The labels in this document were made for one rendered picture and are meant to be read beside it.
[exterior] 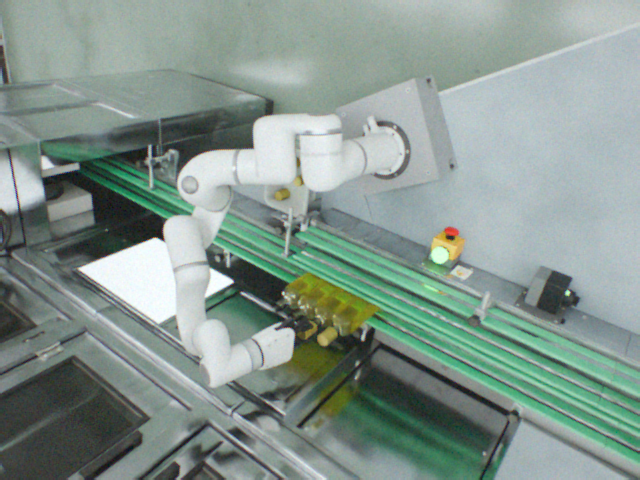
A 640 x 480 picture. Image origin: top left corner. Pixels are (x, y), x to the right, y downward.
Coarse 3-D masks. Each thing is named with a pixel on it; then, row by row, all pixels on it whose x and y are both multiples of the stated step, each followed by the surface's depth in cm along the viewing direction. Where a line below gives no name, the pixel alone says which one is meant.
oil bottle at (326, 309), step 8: (336, 296) 143; (344, 296) 143; (352, 296) 144; (320, 304) 139; (328, 304) 139; (336, 304) 139; (344, 304) 140; (320, 312) 136; (328, 312) 136; (328, 320) 136
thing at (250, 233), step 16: (96, 160) 202; (112, 160) 204; (128, 176) 192; (144, 176) 194; (160, 192) 184; (176, 192) 185; (192, 208) 176; (224, 224) 168; (240, 224) 170; (256, 240) 162; (272, 240) 163; (320, 272) 150; (352, 288) 144; (384, 304) 140; (416, 320) 135; (448, 336) 131; (480, 352) 127; (512, 368) 123; (544, 384) 119; (576, 400) 116; (608, 416) 113
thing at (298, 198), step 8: (296, 152) 154; (288, 184) 170; (272, 192) 170; (296, 192) 169; (304, 192) 167; (272, 200) 170; (288, 200) 171; (296, 200) 170; (304, 200) 159; (280, 208) 166; (288, 208) 166; (296, 208) 166; (304, 208) 160; (296, 216) 163
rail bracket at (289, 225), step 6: (300, 216) 154; (306, 216) 154; (288, 222) 149; (294, 222) 150; (300, 222) 154; (276, 228) 146; (282, 228) 146; (288, 228) 149; (294, 228) 151; (288, 234) 151; (288, 240) 152; (288, 246) 154; (282, 252) 155; (288, 252) 155
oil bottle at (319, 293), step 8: (312, 288) 145; (320, 288) 145; (328, 288) 146; (336, 288) 146; (304, 296) 141; (312, 296) 141; (320, 296) 142; (328, 296) 143; (304, 304) 139; (312, 304) 138; (312, 312) 139
